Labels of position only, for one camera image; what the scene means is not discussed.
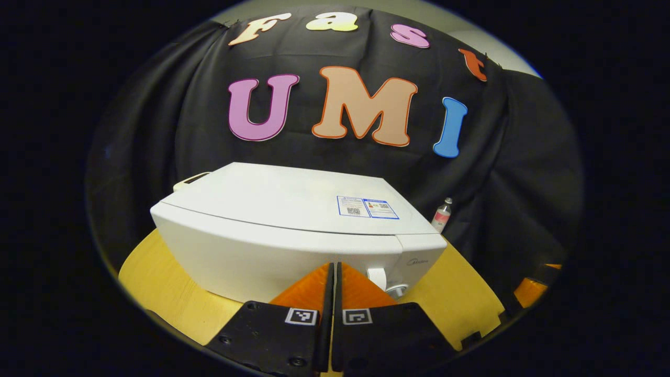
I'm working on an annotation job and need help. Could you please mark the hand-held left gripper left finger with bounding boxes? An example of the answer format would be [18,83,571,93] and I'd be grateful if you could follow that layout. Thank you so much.
[204,262,334,377]

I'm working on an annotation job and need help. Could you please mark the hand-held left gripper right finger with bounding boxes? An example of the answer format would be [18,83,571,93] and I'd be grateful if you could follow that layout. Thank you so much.
[331,262,461,375]

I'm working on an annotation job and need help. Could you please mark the white microwave oven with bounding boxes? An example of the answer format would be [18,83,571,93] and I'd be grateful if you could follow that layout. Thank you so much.
[150,162,448,305]

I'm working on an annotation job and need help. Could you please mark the small clear pink-label bottle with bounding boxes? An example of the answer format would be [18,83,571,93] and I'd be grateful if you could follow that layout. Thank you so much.
[431,197,453,234]

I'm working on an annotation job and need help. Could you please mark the white toaster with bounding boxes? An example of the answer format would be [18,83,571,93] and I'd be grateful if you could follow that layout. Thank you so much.
[173,172,211,192]

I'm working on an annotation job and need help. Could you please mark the black backdrop cloth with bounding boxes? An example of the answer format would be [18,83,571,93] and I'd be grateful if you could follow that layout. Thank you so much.
[85,5,584,315]

